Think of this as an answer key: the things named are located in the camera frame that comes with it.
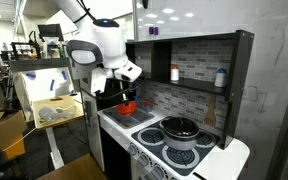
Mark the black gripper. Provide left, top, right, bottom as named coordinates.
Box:
left=98, top=78, right=133, bottom=104

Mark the orange plastic bowl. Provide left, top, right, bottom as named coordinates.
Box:
left=116, top=100, right=139, bottom=116

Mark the gray sink basin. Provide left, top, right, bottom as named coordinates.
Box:
left=102, top=105, right=156, bottom=130

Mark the gray shelf board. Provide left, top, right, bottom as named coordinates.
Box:
left=8, top=57, right=72, bottom=73

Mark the wooden top desk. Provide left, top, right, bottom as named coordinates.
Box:
left=32, top=93, right=85, bottom=170

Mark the gray cooktop with burners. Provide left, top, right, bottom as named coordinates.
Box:
left=130, top=116, right=222, bottom=177

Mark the gray stove knob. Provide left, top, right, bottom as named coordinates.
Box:
left=137, top=153, right=151, bottom=168
left=150, top=164, right=168, bottom=180
left=127, top=143, right=139, bottom=157

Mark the white shaker orange cap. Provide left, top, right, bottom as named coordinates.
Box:
left=170, top=64, right=181, bottom=82

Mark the white cloth bundle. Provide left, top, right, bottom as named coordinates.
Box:
left=37, top=104, right=77, bottom=124

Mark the white board with tape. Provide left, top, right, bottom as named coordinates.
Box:
left=12, top=67, right=80, bottom=129

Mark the small gray pot black lid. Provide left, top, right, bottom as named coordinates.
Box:
left=159, top=116, right=201, bottom=152

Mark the black monitor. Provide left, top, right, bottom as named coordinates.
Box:
left=37, top=23, right=65, bottom=43

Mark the slotted wooden spatula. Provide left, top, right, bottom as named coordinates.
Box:
left=203, top=94, right=218, bottom=127

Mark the large cardboard box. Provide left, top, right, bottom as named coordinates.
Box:
left=0, top=109, right=28, bottom=160

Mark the white shaker blue cap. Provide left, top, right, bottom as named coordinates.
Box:
left=214, top=67, right=228, bottom=89

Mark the toy kitchen playset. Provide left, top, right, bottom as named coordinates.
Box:
left=78, top=29, right=256, bottom=180

